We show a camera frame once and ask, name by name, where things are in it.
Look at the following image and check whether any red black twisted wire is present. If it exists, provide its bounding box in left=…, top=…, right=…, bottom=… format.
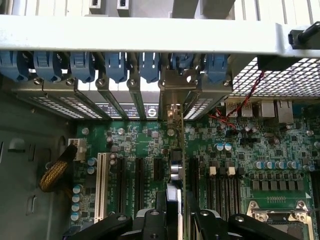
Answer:
left=207, top=69, right=266, bottom=131

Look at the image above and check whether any black ram slot white latch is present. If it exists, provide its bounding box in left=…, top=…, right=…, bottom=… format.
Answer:
left=224, top=161, right=235, bottom=216
left=206, top=161, right=217, bottom=214

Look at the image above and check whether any silver usb port block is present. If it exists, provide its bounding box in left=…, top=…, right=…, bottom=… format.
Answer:
left=225, top=99, right=254, bottom=118

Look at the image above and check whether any silver cpu socket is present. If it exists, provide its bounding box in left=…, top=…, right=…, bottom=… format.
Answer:
left=245, top=199, right=316, bottom=240

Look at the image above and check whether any grey parts rack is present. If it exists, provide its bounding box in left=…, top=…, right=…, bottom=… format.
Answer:
left=0, top=0, right=320, bottom=22

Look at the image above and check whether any silver ethernet port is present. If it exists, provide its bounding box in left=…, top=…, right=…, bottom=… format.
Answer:
left=276, top=99, right=294, bottom=124

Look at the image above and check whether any yellow black braided cable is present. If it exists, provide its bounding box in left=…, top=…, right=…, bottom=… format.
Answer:
left=38, top=144, right=78, bottom=194

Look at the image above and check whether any silver rear port block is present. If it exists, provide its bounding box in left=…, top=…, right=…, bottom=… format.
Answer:
left=259, top=99, right=276, bottom=119

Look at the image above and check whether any white expansion slot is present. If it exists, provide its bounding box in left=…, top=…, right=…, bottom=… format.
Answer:
left=94, top=151, right=109, bottom=224

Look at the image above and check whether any black plug with cable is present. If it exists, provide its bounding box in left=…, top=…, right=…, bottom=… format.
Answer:
left=287, top=21, right=320, bottom=51

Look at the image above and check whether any white power connector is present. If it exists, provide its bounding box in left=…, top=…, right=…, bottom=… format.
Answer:
left=67, top=138, right=88, bottom=163

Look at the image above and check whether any grey metal pc case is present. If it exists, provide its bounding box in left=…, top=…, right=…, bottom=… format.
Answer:
left=0, top=14, right=320, bottom=240

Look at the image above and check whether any short black expansion slot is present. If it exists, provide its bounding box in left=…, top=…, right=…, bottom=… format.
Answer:
left=153, top=157, right=165, bottom=183

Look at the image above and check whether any green motherboard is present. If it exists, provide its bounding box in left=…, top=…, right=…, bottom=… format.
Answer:
left=74, top=99, right=320, bottom=240

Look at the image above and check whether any black label sticker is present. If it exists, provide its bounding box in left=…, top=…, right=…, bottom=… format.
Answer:
left=96, top=102, right=159, bottom=120

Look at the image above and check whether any perforated metal slot cover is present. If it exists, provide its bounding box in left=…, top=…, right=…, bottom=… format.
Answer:
left=184, top=81, right=234, bottom=119
left=10, top=79, right=76, bottom=119
left=42, top=79, right=109, bottom=119

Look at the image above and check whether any long black expansion slot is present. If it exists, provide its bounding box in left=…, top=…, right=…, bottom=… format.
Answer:
left=190, top=156, right=201, bottom=211
left=134, top=156, right=145, bottom=214
left=116, top=156, right=128, bottom=214

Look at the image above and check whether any blue slot retention clip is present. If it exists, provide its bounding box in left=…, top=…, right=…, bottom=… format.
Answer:
left=33, top=51, right=64, bottom=83
left=205, top=53, right=230, bottom=86
left=138, top=51, right=161, bottom=85
left=0, top=51, right=30, bottom=83
left=69, top=51, right=96, bottom=85
left=170, top=52, right=199, bottom=76
left=104, top=51, right=129, bottom=84

